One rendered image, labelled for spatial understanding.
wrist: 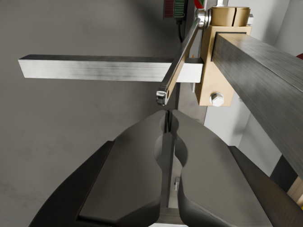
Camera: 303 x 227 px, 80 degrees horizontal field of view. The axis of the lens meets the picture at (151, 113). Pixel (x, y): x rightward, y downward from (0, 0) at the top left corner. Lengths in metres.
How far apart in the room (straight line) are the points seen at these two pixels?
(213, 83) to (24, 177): 2.20
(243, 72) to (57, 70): 0.26
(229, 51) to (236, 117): 0.45
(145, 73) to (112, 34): 0.90
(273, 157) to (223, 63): 0.38
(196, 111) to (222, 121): 0.16
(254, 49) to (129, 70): 0.17
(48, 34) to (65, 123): 0.66
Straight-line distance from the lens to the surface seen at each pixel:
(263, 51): 0.19
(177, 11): 0.42
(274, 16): 0.57
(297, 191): 0.48
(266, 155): 0.58
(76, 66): 0.31
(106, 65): 0.29
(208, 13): 0.28
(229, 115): 0.64
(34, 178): 2.28
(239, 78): 0.18
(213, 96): 0.29
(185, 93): 0.48
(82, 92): 1.37
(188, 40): 0.19
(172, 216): 0.38
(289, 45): 0.54
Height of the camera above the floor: 1.12
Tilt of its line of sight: 57 degrees down
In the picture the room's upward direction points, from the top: 174 degrees counter-clockwise
